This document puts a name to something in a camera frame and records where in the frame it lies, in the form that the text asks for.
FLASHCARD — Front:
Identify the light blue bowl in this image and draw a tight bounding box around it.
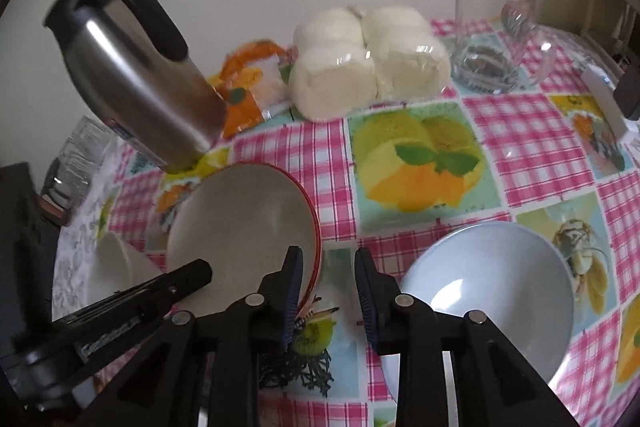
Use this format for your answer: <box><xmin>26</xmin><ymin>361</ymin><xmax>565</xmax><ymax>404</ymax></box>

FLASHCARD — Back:
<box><xmin>382</xmin><ymin>222</ymin><xmax>575</xmax><ymax>396</ymax></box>

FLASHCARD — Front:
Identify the bag of white steamed buns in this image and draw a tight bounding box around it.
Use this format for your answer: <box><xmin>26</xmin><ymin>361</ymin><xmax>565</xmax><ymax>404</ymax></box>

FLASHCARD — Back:
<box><xmin>290</xmin><ymin>6</ymin><xmax>453</xmax><ymax>123</ymax></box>

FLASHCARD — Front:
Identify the pink checked tablecloth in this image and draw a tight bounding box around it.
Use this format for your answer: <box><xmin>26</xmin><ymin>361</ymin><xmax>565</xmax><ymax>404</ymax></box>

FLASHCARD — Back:
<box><xmin>95</xmin><ymin>18</ymin><xmax>640</xmax><ymax>427</ymax></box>

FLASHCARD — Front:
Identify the dark cabinet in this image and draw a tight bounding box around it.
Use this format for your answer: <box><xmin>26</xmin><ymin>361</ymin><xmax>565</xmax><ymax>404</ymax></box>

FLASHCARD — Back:
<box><xmin>0</xmin><ymin>162</ymin><xmax>67</xmax><ymax>358</ymax></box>

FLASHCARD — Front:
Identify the black power adapter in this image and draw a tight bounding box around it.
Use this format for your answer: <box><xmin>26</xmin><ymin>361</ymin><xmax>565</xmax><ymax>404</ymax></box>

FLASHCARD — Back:
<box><xmin>614</xmin><ymin>67</ymin><xmax>640</xmax><ymax>120</ymax></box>

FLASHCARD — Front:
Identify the white bowl with red rim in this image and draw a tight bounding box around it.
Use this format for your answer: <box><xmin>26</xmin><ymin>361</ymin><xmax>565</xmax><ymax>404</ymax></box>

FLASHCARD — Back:
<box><xmin>166</xmin><ymin>162</ymin><xmax>324</xmax><ymax>316</ymax></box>

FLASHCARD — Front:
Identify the white power strip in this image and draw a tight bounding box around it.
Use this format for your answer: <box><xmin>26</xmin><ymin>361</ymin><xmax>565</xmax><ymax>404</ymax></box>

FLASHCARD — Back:
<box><xmin>582</xmin><ymin>64</ymin><xmax>639</xmax><ymax>143</ymax></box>

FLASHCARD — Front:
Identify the clear glass mug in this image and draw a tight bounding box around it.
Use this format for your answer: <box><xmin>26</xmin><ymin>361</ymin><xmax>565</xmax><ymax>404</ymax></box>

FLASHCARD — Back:
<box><xmin>451</xmin><ymin>0</ymin><xmax>539</xmax><ymax>96</ymax></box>

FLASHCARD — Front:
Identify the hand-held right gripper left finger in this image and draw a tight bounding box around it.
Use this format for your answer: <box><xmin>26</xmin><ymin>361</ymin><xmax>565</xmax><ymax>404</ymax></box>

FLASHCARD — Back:
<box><xmin>102</xmin><ymin>246</ymin><xmax>305</xmax><ymax>427</ymax></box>

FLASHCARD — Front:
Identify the white chair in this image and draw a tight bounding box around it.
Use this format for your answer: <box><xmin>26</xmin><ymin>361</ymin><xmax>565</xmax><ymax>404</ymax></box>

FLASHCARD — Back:
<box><xmin>595</xmin><ymin>0</ymin><xmax>632</xmax><ymax>72</ymax></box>

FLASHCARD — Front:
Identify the stainless steel thermos jug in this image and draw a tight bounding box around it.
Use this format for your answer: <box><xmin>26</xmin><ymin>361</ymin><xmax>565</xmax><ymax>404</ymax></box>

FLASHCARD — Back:
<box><xmin>42</xmin><ymin>0</ymin><xmax>230</xmax><ymax>174</ymax></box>

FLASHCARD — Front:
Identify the white cup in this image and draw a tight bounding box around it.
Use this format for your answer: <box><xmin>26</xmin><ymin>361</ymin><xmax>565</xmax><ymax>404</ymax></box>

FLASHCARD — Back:
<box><xmin>89</xmin><ymin>231</ymin><xmax>167</xmax><ymax>323</ymax></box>

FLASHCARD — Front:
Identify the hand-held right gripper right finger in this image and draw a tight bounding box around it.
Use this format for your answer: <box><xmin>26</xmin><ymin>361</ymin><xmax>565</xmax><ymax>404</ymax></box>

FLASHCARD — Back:
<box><xmin>354</xmin><ymin>248</ymin><xmax>571</xmax><ymax>427</ymax></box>

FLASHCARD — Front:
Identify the orange snack packet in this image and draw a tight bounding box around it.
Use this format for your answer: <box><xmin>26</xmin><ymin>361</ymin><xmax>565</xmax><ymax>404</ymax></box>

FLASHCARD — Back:
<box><xmin>207</xmin><ymin>39</ymin><xmax>299</xmax><ymax>140</ymax></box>

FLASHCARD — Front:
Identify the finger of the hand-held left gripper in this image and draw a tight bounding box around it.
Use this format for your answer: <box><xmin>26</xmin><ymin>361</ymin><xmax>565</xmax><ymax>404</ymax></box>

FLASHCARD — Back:
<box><xmin>142</xmin><ymin>259</ymin><xmax>214</xmax><ymax>309</ymax></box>

